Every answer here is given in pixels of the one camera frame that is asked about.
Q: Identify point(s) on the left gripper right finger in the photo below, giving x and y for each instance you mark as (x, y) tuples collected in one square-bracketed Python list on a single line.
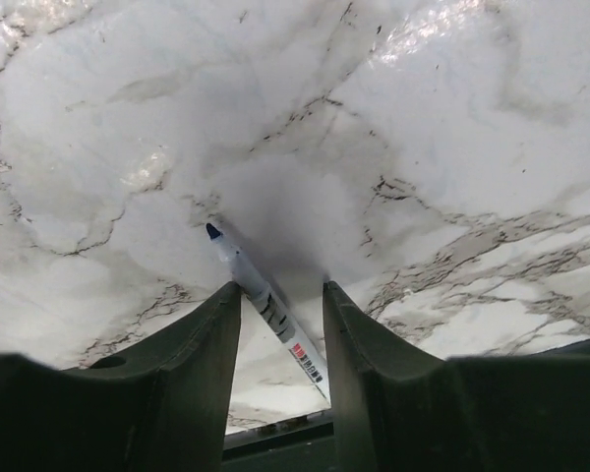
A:
[(396, 407)]

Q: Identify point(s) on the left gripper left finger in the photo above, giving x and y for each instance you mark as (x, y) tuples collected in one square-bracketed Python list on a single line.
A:
[(159, 405)]

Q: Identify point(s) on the blue whiteboard marker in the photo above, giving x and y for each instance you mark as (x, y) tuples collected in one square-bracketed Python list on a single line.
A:
[(270, 306)]

